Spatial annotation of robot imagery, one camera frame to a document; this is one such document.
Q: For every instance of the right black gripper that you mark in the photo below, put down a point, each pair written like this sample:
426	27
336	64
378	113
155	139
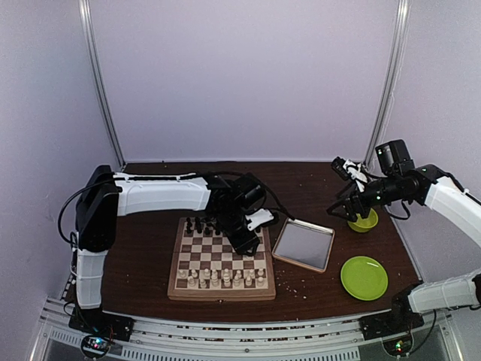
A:
351	198

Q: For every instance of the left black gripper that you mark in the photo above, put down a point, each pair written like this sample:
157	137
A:
242	244

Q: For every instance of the white chess piece four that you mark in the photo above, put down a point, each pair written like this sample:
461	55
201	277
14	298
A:
260	277

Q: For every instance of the white chess piece five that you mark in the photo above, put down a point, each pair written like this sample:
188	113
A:
226	278

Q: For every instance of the white chess piece three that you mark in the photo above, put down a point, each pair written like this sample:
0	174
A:
237	278

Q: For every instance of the white chess piece seven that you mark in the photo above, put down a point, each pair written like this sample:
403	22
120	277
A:
248	280

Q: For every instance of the white chess piece one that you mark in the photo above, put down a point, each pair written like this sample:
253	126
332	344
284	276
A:
214	280

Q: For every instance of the metal tray with wood rim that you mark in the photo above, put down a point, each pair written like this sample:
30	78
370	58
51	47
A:
304	244

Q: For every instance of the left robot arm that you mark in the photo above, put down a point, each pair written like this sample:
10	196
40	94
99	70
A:
226	198

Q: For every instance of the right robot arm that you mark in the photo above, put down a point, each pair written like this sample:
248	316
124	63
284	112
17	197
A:
429	186

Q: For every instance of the wooden chess board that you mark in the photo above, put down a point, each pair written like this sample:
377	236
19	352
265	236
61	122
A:
194	251

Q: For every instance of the small green bowl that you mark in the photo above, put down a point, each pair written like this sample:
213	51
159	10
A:
363	225

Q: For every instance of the green plate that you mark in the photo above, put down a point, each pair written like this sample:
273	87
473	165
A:
364	278

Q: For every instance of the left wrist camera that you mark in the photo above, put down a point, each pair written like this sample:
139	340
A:
260	218

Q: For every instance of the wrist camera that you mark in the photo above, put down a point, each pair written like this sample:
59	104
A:
350	171
260	218

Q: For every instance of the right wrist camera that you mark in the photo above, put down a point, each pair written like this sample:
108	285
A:
350	171

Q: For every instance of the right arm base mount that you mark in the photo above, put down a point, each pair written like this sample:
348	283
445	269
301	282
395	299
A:
400	318

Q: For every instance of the aluminium front rail frame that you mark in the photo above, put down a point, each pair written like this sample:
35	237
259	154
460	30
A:
335	338

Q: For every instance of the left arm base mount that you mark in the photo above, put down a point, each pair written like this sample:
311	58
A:
101	327

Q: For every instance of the right aluminium corner post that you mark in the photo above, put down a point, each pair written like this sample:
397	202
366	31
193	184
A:
393	72

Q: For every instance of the aluminium corner post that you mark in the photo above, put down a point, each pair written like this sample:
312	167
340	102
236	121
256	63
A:
100	90
393	72

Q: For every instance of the left aluminium corner post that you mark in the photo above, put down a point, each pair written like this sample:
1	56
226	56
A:
100	90

